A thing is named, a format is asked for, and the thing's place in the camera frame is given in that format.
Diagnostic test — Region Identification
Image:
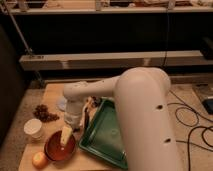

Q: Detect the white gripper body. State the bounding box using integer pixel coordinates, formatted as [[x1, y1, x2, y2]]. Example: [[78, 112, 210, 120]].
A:
[[64, 100, 83, 125]]

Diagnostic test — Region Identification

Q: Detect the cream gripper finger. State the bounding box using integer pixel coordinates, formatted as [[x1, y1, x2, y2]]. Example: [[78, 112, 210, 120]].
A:
[[60, 126, 73, 147]]

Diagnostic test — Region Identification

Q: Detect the brown ceramic bowl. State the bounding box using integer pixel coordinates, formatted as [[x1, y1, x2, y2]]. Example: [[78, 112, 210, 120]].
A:
[[44, 131, 76, 162]]

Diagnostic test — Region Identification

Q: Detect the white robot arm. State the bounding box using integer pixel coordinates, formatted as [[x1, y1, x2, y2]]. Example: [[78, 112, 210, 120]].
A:
[[63, 67, 183, 171]]

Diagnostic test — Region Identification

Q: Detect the green plastic tray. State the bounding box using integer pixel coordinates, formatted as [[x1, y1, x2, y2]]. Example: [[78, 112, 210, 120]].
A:
[[79, 99, 128, 170]]

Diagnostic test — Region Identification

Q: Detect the wooden board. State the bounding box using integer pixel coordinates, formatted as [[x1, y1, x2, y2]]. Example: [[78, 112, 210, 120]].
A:
[[18, 83, 123, 171]]

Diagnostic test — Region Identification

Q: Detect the brown grape bunch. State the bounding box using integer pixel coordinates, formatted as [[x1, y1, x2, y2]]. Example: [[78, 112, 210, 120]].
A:
[[33, 104, 59, 123]]

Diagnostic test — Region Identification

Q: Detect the white cup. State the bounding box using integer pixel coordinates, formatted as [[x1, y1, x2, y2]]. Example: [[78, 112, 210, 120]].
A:
[[24, 118, 43, 139]]

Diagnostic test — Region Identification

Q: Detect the orange apple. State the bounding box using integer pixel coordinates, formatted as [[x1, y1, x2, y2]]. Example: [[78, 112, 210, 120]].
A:
[[32, 152, 48, 169]]

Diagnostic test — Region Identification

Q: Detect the black floor cable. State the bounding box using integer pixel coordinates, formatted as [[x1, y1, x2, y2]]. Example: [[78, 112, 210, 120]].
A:
[[166, 89, 213, 171]]

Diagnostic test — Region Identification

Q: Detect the metal shelf rail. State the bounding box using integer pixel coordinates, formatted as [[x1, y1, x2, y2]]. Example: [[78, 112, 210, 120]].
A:
[[19, 50, 213, 71]]

